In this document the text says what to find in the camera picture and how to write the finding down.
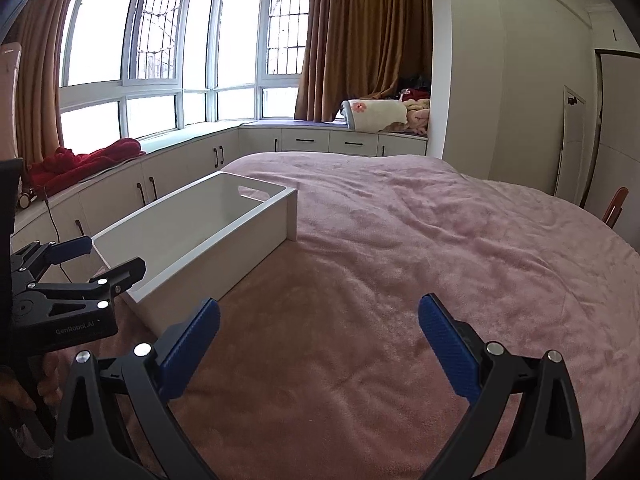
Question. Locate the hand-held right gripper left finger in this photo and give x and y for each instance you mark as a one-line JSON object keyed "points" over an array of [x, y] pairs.
{"points": [[192, 347]]}

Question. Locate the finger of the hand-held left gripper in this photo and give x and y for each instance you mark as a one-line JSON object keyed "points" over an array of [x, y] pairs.
{"points": [[125, 271], [75, 246]]}

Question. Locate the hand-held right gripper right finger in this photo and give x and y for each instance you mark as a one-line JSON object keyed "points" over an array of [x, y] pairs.
{"points": [[445, 347]]}

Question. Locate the white rectangular storage box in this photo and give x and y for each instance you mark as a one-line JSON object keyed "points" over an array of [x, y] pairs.
{"points": [[200, 240]]}

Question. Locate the person's left hand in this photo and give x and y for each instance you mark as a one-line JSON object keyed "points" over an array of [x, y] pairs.
{"points": [[12, 390]]}

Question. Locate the red cloth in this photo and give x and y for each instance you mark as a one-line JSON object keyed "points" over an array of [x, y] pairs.
{"points": [[85, 157]]}

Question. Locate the pink fleece blanket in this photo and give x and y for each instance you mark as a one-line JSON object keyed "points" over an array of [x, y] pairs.
{"points": [[400, 270]]}

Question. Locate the white window seat cabinet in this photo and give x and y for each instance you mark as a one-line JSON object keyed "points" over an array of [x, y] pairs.
{"points": [[175, 175]]}

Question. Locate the pale pink panel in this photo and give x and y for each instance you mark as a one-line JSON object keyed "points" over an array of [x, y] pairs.
{"points": [[7, 100]]}

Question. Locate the brown curtain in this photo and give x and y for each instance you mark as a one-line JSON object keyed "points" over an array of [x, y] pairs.
{"points": [[42, 60], [365, 40]]}

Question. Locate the brown wooden chair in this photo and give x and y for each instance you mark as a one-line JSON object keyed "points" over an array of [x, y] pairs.
{"points": [[615, 207]]}

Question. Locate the crumpled pink blanket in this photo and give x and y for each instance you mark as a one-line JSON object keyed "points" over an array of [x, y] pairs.
{"points": [[417, 117]]}

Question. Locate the white framed bay window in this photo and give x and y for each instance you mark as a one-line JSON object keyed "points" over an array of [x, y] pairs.
{"points": [[200, 50]]}

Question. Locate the white leaning board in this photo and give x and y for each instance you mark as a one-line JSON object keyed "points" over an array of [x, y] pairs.
{"points": [[572, 145]]}

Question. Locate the white floral pillow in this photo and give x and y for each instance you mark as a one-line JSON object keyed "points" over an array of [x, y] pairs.
{"points": [[377, 112]]}

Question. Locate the dark clothes pile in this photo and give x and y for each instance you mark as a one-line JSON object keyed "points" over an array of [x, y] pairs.
{"points": [[415, 85]]}

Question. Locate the white wardrobe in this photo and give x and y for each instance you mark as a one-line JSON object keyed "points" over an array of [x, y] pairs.
{"points": [[617, 135]]}

